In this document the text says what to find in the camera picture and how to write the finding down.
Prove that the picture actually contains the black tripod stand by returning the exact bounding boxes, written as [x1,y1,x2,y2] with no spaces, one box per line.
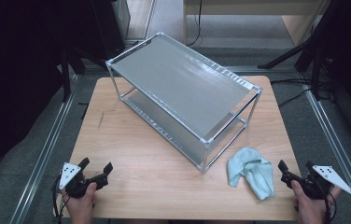
[257,0,336,101]
[59,46,121,103]

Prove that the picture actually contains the left hand-held gripper cable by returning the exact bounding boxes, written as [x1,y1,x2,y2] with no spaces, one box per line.
[51,175,72,224]

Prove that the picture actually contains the light wooden desk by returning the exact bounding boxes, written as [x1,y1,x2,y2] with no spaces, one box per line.
[182,0,331,48]

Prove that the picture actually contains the person's right hand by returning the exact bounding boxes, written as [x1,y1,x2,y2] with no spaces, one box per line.
[290,180,342,224]

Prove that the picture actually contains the right hand-held gripper cable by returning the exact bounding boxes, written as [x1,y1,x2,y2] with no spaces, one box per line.
[315,178,338,224]

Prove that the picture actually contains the black computer tower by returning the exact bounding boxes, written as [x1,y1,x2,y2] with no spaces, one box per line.
[91,0,131,61]

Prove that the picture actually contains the person's left hand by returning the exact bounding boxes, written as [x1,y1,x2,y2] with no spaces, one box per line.
[61,182,98,224]

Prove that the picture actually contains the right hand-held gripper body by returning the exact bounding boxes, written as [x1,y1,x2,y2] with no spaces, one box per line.
[280,165,351,200]

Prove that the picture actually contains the grey two-tier metal rack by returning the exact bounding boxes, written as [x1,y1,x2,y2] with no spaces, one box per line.
[105,31,263,175]

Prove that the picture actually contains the hanging black cable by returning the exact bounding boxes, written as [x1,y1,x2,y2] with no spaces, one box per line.
[185,0,204,48]

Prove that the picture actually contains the black floor cable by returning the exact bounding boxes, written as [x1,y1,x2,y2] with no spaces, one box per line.
[277,88,312,108]
[270,77,313,86]

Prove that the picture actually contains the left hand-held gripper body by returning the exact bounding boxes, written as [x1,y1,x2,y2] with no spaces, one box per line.
[59,162,109,200]

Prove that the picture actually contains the aluminium floor rail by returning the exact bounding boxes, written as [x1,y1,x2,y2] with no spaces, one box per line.
[83,64,296,77]
[302,87,351,224]
[8,74,83,224]

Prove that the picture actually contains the hand-held gripper cable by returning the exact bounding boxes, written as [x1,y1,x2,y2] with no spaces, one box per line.
[51,175,72,224]
[315,178,338,224]

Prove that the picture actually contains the light blue cleaning cloth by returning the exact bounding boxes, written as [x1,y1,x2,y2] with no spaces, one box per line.
[226,147,275,201]

